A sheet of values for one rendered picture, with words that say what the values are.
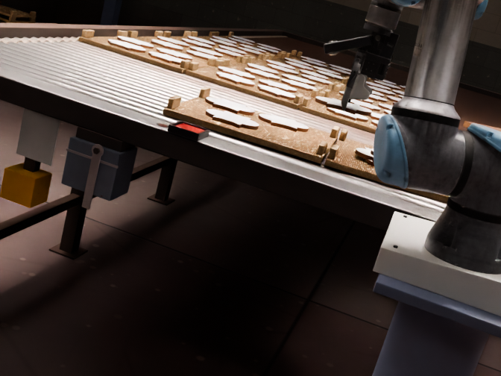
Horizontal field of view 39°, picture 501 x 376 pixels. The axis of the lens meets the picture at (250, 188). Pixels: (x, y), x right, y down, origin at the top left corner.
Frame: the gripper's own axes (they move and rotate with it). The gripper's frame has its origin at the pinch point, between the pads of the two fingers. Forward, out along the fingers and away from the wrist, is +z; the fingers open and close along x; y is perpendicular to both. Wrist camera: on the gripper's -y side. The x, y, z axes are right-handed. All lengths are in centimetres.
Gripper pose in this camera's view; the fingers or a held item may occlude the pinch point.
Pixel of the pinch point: (344, 104)
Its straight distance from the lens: 176.8
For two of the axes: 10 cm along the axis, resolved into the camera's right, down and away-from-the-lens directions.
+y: 9.3, 3.3, -1.4
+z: -2.9, 9.2, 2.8
